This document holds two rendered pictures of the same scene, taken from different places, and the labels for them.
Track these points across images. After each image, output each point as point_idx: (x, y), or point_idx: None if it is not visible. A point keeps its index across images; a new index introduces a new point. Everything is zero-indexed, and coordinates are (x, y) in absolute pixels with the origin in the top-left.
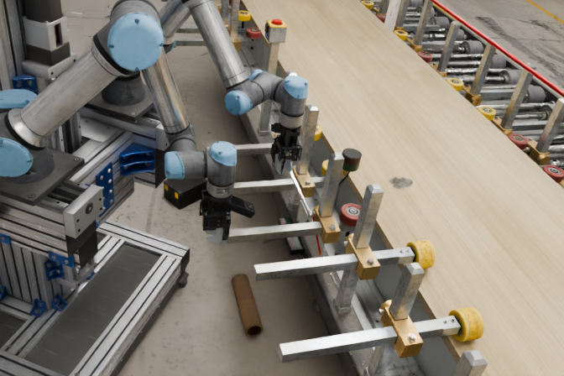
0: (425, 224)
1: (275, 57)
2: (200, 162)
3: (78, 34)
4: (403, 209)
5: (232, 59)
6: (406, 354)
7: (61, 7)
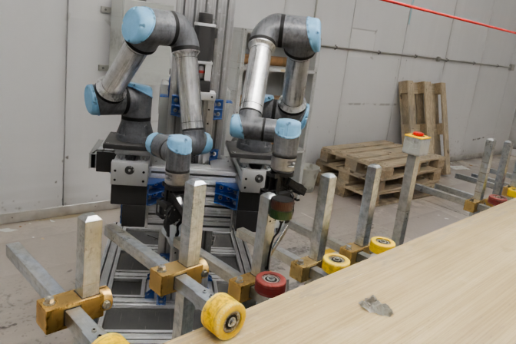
0: (313, 334)
1: (410, 173)
2: (160, 141)
3: (451, 223)
4: (322, 314)
5: (249, 89)
6: (38, 320)
7: (463, 206)
